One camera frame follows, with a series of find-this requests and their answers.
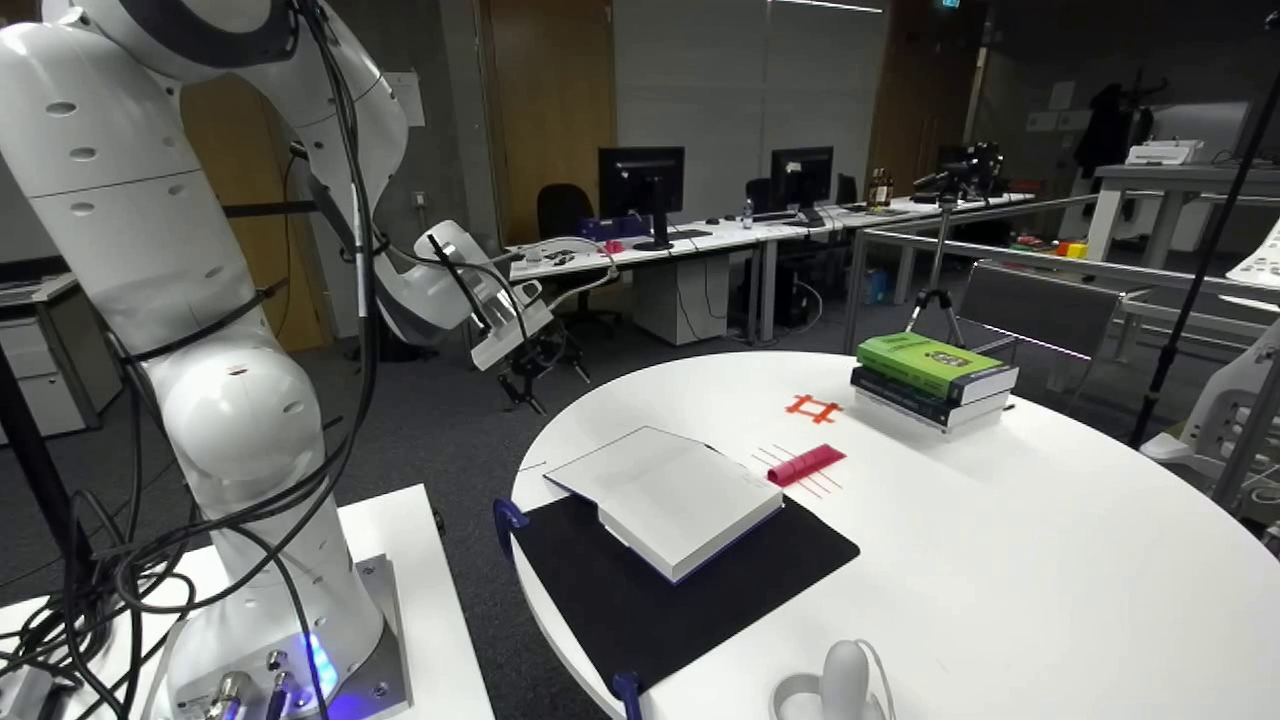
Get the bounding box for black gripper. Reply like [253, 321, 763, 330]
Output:
[471, 304, 594, 408]

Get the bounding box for white robot base platform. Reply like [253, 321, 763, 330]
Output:
[0, 489, 498, 720]

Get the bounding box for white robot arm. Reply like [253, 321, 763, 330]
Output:
[0, 0, 553, 706]

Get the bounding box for white bottom book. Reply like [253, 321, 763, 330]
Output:
[852, 390, 1010, 436]

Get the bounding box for green top book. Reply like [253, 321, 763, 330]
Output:
[856, 330, 1016, 402]

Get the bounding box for dark middle book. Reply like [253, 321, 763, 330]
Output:
[852, 369, 1013, 429]

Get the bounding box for blue clamp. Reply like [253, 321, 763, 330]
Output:
[491, 496, 528, 546]

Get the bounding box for long white office desk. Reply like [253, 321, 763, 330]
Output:
[509, 192, 1034, 344]

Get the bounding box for left computer monitor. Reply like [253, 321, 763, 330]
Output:
[597, 147, 684, 249]

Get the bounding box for computer monitor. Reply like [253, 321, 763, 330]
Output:
[597, 147, 684, 249]
[771, 147, 834, 226]

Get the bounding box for black table mat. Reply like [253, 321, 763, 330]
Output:
[518, 496, 860, 690]

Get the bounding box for red flat block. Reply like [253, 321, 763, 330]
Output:
[770, 443, 846, 489]

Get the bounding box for right computer monitor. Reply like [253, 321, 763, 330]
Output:
[771, 147, 834, 226]

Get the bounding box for white tape dispenser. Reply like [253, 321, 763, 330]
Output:
[770, 639, 895, 720]

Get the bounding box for round white table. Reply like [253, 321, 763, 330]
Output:
[514, 350, 1280, 720]

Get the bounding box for grey metal frame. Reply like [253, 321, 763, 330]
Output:
[865, 216, 1276, 436]

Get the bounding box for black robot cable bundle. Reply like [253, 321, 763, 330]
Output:
[0, 0, 394, 720]

